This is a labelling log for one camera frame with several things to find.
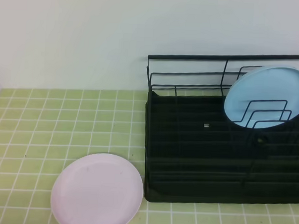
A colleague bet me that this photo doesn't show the pink round plate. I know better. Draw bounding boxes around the pink round plate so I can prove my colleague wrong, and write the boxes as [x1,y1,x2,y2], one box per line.
[50,153,144,224]

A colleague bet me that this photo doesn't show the light blue round plate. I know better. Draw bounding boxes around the light blue round plate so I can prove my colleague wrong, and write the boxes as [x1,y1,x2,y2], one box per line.
[224,65,299,129]

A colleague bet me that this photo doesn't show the black plastic drip tray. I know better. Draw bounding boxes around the black plastic drip tray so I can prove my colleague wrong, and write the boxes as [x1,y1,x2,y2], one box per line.
[144,92,299,204]

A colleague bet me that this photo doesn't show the black wire dish rack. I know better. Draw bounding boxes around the black wire dish rack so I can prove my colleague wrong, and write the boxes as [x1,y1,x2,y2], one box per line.
[144,55,299,204]

